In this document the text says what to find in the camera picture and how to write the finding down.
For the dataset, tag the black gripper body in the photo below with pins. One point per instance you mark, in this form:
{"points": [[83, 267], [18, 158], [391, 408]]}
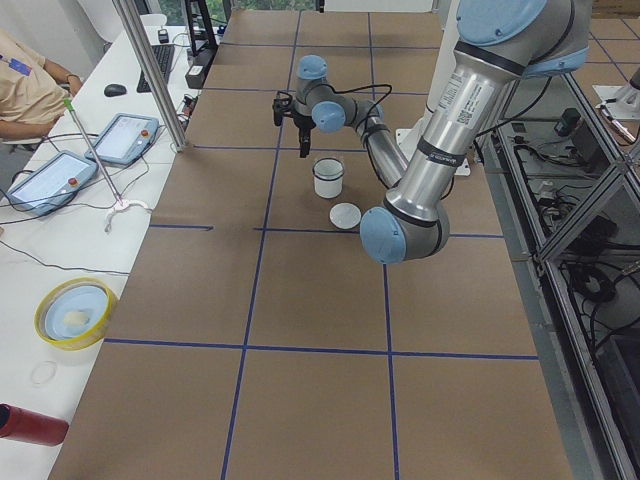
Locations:
{"points": [[301, 123]]}

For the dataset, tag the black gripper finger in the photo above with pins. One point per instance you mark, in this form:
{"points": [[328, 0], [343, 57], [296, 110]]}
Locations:
{"points": [[304, 143]]}

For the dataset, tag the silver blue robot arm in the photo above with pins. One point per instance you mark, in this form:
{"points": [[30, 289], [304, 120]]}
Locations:
{"points": [[498, 42]]}

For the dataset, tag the white enamel mug blue rim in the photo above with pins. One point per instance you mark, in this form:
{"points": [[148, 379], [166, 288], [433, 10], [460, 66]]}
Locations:
{"points": [[328, 189]]}

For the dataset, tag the white ceramic lid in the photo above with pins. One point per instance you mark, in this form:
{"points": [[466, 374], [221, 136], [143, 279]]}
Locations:
{"points": [[345, 216]]}

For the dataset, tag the black computer box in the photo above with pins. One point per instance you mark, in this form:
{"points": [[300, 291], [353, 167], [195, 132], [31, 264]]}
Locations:
{"points": [[202, 51]]}

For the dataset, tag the far blue teach pendant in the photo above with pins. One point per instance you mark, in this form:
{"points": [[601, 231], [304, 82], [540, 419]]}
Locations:
{"points": [[125, 139]]}

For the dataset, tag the blue teach pendant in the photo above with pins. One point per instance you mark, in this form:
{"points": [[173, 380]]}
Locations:
{"points": [[125, 139], [53, 184]]}

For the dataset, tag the black computer mouse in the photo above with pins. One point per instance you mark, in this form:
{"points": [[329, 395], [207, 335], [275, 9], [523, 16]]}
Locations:
{"points": [[114, 90]]}

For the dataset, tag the thin metal rod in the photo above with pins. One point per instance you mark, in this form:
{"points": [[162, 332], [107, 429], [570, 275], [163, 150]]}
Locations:
{"points": [[68, 105]]}

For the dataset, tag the near blue teach pendant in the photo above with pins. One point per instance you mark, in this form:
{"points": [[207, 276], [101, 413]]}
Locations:
{"points": [[53, 184]]}

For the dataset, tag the seated person beige shirt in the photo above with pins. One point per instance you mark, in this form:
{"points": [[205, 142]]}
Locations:
{"points": [[33, 91]]}

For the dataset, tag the yellow tape roll with plate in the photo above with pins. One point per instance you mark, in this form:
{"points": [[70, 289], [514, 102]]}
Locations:
{"points": [[75, 314]]}

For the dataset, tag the red cylinder bottle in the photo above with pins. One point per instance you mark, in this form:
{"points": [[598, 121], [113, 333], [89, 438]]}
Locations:
{"points": [[23, 425]]}

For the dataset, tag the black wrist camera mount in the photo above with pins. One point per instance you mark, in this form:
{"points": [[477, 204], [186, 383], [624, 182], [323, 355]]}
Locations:
{"points": [[281, 107]]}

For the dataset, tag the aluminium frame post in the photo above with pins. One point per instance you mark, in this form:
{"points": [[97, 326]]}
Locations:
{"points": [[133, 26]]}

